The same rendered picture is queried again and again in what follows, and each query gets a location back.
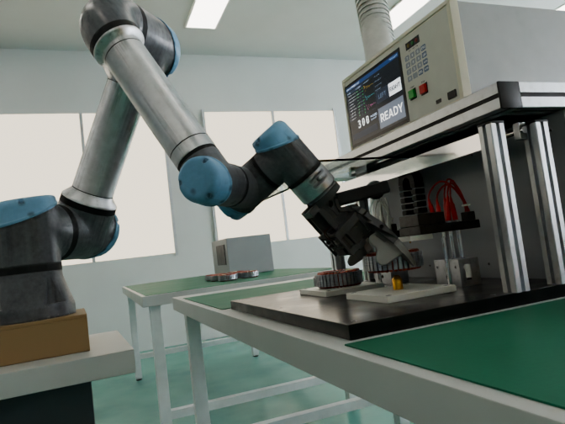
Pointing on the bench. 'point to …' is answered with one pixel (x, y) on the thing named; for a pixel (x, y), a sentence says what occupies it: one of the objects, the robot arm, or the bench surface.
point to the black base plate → (430, 311)
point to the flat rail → (471, 145)
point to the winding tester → (469, 55)
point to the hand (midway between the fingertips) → (395, 262)
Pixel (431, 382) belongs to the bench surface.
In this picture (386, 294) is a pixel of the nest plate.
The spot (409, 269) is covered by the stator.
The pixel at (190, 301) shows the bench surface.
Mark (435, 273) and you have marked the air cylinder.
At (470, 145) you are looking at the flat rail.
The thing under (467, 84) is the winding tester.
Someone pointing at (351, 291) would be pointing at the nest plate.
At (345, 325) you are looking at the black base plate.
